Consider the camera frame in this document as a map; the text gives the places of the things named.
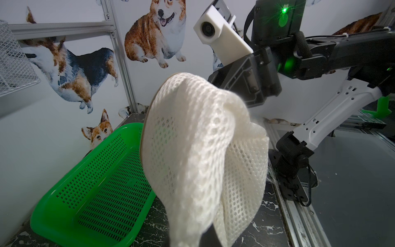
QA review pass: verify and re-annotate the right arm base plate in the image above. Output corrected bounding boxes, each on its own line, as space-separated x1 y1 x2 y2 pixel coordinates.
269 149 318 207

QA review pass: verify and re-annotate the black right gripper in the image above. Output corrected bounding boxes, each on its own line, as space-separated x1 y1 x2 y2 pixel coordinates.
208 46 282 108

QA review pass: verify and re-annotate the white wire wall basket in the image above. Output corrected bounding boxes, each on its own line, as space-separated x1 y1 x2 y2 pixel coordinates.
1 20 41 97

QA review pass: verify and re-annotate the green plastic basket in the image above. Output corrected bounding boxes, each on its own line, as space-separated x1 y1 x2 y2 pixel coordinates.
30 122 155 247

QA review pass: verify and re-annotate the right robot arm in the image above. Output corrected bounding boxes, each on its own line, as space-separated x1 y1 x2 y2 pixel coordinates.
195 1 395 178

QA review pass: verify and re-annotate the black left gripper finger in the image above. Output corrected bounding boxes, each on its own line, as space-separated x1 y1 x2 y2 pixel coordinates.
199 224 222 247

